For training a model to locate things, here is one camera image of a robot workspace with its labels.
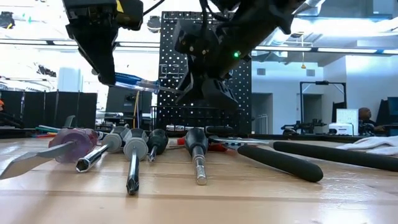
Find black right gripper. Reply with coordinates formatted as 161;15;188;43
172;19;253;110

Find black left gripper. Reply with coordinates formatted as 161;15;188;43
62;0;121;86

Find blue-handled screwdriver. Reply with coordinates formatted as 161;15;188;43
114;72;185;95

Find tall black screwdriver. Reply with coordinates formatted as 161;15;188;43
184;127;210;186

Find short black screwdriver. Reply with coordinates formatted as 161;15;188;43
146;128;170;163

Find gray-handled nut driver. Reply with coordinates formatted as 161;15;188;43
75;125;131;174

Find gray-handled Phillips screwdriver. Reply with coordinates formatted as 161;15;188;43
123;128;150;197

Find red translucent flathead screwdriver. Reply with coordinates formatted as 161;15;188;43
0;128;101;181

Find black-handled groove joint pliers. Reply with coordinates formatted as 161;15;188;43
207;134;398;184

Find ceiling light strip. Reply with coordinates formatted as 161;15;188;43
254;45;398;54
0;38;160;48

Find black metal pegboard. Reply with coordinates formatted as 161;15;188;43
157;11;252;136

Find chrome multi-hook rack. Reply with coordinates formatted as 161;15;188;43
158;63;188;80

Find white pillar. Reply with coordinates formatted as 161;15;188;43
57;67;84;93

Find black computer monitor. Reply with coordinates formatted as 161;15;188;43
105;86;154;114

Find black ceiling dome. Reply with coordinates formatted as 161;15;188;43
147;15;162;34

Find gray chair back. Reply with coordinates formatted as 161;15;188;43
63;114;76;129

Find black partition screens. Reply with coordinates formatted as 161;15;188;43
0;90;98;130

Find yellow hanging pendant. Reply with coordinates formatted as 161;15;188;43
300;32;307;70

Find black lab apparatus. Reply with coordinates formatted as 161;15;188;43
280;119;328;136

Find white device box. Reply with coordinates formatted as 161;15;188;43
328;123;355;137

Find white perforated panel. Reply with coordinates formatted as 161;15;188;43
336;108;359;125

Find person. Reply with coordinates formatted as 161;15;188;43
357;107;388;134

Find white work glove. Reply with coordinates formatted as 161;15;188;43
335;136;398;156

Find dark monitor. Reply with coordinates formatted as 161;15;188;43
375;96;398;136

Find black wire basket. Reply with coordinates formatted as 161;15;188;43
150;105;249;136

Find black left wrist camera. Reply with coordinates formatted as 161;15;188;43
117;0;144;31

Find yellow hanging cable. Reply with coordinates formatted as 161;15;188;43
132;90;141;129

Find black table frame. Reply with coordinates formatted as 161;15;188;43
0;128;398;141

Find black frame stand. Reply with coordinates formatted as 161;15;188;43
299;80;348;125

